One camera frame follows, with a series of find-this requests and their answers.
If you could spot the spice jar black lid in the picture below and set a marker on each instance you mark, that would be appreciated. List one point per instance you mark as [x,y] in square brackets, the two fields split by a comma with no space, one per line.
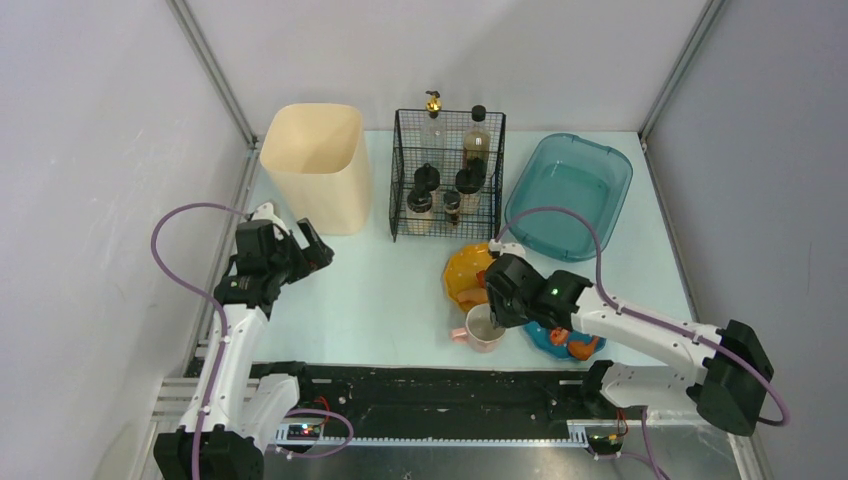
[427,178]
[469,182]
[419,211]

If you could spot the small pepper shaker jar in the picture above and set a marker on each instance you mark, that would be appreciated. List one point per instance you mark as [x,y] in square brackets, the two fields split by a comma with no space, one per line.
[452,207]

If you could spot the yellow dotted plate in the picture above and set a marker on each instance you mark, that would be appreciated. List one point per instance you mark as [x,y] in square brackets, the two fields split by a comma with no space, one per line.
[461,269]

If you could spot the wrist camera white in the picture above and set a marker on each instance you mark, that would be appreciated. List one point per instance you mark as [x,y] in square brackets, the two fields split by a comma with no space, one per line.
[268,211]
[498,249]

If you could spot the clear bottle gold pump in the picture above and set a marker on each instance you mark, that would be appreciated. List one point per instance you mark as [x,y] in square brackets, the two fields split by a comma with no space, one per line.
[432,128]

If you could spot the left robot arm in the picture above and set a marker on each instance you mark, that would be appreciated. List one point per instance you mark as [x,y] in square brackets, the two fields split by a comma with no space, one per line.
[224,433]

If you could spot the pink white mug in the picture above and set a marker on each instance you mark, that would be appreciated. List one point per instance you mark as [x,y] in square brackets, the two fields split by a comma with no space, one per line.
[479,331]

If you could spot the black wire basket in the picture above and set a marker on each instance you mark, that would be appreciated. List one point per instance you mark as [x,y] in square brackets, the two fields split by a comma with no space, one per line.
[408,154]

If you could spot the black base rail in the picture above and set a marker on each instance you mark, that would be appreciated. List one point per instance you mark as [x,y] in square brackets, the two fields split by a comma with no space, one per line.
[399,404]

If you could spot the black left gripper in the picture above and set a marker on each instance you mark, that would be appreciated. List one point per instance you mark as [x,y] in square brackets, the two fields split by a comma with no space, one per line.
[312,245]

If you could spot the teal plastic basin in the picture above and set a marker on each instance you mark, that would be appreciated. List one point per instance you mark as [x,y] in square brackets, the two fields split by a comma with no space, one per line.
[571,172]

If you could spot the brown sauce bottle black cap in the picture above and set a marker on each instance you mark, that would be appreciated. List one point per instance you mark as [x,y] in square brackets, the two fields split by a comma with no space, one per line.
[477,142]

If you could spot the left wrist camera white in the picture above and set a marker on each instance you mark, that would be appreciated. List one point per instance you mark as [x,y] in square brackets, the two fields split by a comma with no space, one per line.
[268,211]

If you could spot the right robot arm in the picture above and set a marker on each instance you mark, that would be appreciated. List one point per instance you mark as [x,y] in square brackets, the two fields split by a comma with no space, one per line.
[721,373]

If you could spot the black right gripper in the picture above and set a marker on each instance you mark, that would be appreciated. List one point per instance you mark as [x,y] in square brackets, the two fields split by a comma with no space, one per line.
[500,303]

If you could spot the food scraps on blue plate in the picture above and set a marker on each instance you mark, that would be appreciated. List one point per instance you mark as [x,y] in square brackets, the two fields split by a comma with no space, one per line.
[578,349]

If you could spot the food scraps on yellow plate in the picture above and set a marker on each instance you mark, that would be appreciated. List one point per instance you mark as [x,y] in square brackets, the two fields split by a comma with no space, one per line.
[476,295]

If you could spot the blue dotted plate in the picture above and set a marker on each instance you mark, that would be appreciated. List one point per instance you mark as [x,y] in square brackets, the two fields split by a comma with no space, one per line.
[539,337]

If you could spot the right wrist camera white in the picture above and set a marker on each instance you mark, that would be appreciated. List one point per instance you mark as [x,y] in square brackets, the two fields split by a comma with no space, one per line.
[498,249]

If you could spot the beige plastic bin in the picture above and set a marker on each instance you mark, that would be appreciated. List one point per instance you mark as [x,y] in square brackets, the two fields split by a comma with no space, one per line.
[316,156]

